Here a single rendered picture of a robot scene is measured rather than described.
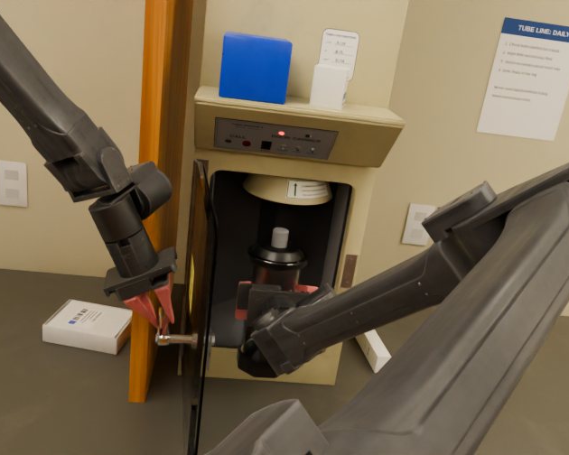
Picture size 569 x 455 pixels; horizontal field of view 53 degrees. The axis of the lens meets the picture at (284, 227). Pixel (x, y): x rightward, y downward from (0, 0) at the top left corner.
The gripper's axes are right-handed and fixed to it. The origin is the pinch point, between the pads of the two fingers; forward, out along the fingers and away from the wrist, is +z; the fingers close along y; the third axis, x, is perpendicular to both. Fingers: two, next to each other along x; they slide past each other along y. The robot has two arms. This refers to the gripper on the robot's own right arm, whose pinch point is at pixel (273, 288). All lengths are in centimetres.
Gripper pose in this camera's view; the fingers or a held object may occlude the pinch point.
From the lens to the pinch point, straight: 103.7
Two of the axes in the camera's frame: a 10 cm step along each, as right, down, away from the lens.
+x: -1.3, 9.5, 2.8
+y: -9.8, -0.8, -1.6
